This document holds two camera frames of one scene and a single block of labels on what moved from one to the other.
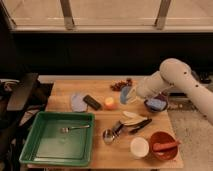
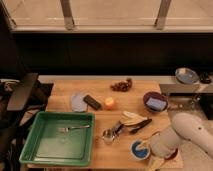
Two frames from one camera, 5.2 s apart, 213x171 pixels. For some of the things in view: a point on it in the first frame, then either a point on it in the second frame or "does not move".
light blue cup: x=124 y=93 → x=140 y=149
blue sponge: x=157 y=104 does not move
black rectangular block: x=92 y=102 does not move
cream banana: x=129 y=118 does not move
